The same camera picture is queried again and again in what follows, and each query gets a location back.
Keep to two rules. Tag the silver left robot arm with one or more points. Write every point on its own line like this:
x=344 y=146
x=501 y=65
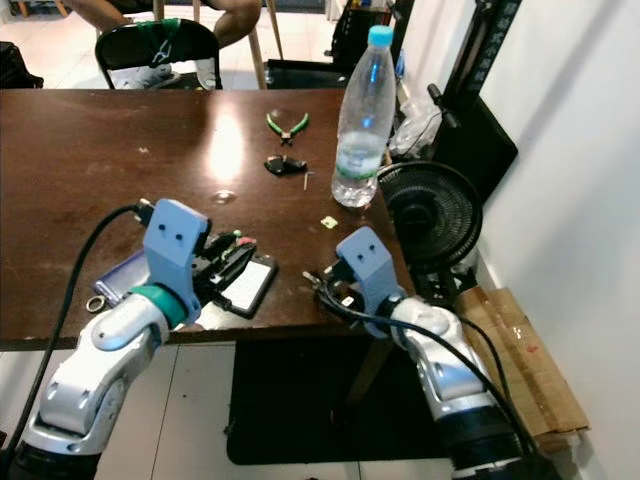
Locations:
x=95 y=365

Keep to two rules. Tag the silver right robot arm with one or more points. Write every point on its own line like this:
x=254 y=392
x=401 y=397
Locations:
x=455 y=375

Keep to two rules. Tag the black keys bunch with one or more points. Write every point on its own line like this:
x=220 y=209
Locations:
x=284 y=166

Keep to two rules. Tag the black framed smartphone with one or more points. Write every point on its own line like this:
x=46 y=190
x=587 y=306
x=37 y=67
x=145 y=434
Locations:
x=250 y=290

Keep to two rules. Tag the small clear round cap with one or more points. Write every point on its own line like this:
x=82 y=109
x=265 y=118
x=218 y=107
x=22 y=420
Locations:
x=222 y=196

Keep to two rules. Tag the small yellow paper scrap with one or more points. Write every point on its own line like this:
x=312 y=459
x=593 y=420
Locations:
x=328 y=222

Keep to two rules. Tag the wooden table leg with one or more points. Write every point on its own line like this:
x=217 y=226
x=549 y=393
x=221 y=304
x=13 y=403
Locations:
x=368 y=375

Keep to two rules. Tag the blue card wallet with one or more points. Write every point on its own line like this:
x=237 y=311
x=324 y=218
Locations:
x=122 y=278

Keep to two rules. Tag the black round table fan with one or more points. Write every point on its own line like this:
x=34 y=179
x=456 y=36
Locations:
x=430 y=212

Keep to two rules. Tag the black floor mat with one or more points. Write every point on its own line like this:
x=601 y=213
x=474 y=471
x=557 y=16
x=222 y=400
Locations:
x=310 y=410

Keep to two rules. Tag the clear plastic water bottle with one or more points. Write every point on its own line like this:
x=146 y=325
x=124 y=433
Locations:
x=363 y=130

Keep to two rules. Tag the clear plastic bag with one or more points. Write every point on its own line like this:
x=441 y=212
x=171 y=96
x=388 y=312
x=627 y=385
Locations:
x=412 y=125

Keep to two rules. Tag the black box beside table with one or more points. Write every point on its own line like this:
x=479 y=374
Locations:
x=480 y=140

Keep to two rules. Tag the brown cardboard sheet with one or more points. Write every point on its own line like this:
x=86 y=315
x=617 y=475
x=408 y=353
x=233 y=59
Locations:
x=530 y=360

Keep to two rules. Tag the black chair with green print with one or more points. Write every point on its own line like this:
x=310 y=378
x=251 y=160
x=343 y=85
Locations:
x=150 y=45

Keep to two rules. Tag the seated person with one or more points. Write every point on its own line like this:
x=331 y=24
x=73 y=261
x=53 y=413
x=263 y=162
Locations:
x=240 y=15

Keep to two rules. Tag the black bag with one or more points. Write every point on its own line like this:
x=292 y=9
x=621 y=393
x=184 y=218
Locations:
x=15 y=65

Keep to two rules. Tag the black banner stand with characters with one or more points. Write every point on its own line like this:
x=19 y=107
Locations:
x=485 y=40

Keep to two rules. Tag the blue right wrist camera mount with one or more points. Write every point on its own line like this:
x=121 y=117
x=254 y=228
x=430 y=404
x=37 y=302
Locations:
x=372 y=270

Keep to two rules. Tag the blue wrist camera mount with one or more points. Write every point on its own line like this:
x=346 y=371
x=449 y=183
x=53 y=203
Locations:
x=175 y=240
x=372 y=270

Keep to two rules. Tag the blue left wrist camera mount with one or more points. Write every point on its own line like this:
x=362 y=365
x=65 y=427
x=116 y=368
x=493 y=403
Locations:
x=175 y=240

